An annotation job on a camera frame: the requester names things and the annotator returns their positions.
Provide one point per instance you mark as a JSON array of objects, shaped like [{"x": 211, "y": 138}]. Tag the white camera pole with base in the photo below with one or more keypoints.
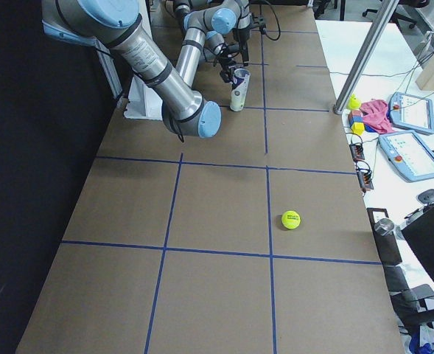
[{"x": 143, "y": 102}]

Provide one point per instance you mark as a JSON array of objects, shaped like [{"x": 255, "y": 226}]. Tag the black power adapter far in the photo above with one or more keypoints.
[{"x": 356, "y": 148}]

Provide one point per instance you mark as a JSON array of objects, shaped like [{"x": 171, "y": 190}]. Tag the silver metal cylinder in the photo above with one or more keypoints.
[{"x": 384, "y": 226}]

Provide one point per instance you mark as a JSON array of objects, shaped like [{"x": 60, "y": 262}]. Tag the red and blue block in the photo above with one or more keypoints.
[{"x": 355, "y": 118}]

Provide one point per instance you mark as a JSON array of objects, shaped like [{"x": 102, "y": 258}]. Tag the teach pendant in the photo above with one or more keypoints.
[
  {"x": 408, "y": 154},
  {"x": 408, "y": 111}
]

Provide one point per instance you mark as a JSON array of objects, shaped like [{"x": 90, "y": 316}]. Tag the yellow cube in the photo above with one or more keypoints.
[{"x": 358, "y": 128}]

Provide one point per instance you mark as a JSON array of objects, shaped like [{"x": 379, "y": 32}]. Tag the yellow tennis ball with logo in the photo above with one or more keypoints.
[{"x": 290, "y": 219}]

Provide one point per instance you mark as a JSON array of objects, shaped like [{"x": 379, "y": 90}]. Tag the yellow balls on side table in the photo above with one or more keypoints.
[{"x": 353, "y": 103}]

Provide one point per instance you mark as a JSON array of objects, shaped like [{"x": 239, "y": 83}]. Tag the far teach pendant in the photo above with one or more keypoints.
[{"x": 408, "y": 111}]

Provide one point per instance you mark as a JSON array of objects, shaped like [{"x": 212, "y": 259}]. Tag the black computer mouse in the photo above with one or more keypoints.
[{"x": 426, "y": 197}]

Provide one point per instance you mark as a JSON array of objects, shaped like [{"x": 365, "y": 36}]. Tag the near teach pendant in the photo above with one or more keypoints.
[{"x": 408, "y": 154}]

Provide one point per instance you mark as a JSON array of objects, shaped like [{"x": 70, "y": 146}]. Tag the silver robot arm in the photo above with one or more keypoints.
[
  {"x": 118, "y": 25},
  {"x": 213, "y": 40}
]

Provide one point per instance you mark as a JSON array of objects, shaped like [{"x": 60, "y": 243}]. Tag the aluminium frame post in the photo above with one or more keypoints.
[{"x": 366, "y": 50}]

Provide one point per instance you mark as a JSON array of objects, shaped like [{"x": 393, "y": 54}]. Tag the pink cloth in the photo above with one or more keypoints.
[{"x": 375, "y": 116}]

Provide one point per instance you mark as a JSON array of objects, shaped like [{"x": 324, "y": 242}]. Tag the clear tennis ball tube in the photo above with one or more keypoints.
[{"x": 239, "y": 89}]

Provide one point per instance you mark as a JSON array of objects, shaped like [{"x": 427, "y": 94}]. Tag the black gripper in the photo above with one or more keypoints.
[
  {"x": 225, "y": 65},
  {"x": 242, "y": 37}
]

